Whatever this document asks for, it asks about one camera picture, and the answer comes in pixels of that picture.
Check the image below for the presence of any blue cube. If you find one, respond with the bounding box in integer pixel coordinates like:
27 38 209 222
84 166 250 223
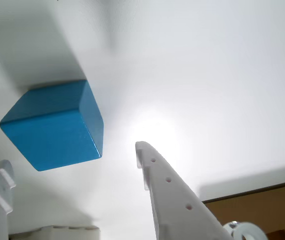
0 79 105 172

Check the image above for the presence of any brown cardboard box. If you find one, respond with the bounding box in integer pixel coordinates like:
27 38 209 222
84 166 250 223
201 178 285 240

